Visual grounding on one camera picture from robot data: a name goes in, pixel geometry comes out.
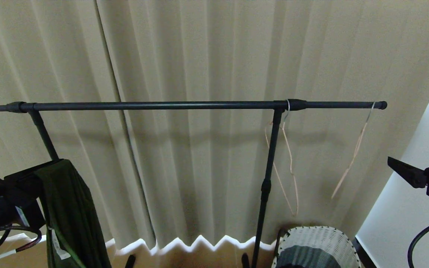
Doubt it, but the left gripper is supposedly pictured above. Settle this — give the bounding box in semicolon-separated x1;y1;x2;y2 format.
0;175;45;233

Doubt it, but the green long-sleeved shirt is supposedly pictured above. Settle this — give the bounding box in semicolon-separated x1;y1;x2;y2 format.
35;159;112;268

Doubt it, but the pink clothes hanger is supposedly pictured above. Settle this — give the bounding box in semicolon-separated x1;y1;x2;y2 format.
265;100;299;217
331;102;377;200

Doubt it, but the white laundry basket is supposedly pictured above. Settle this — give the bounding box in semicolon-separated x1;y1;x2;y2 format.
272;226;362;268

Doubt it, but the black clothes rack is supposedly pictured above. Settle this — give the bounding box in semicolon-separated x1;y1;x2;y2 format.
0;99;388;268

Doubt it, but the beige curtain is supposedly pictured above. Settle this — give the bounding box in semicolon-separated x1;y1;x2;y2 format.
0;0;429;257

